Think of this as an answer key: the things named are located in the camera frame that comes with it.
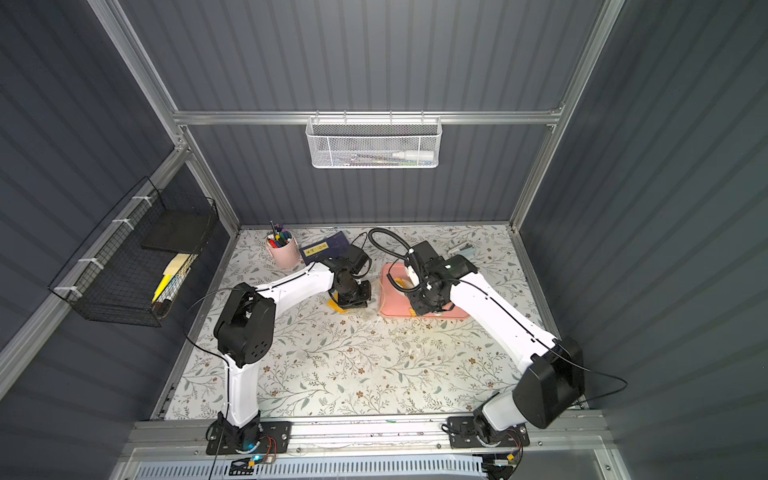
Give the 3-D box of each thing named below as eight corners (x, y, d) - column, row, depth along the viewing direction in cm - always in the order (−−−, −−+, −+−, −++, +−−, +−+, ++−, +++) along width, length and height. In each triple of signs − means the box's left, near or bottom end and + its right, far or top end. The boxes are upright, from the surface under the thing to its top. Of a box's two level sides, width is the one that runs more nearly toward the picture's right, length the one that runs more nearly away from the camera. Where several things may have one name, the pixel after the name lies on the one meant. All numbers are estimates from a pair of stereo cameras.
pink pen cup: (276, 268, 110) (263, 242, 99) (282, 247, 116) (271, 221, 105) (297, 268, 110) (286, 242, 99) (302, 247, 116) (292, 221, 105)
